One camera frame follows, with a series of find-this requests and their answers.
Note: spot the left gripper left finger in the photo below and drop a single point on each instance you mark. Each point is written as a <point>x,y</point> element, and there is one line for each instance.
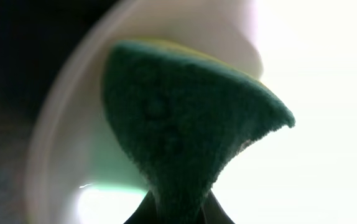
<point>146,212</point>

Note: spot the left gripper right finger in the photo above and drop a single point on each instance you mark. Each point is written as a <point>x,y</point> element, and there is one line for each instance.
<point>213,212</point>

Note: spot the green scouring sponge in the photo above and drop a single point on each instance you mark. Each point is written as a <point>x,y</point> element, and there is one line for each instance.
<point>181,116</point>

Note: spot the black round tray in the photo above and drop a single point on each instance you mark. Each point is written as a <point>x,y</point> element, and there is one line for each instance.
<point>36,37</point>

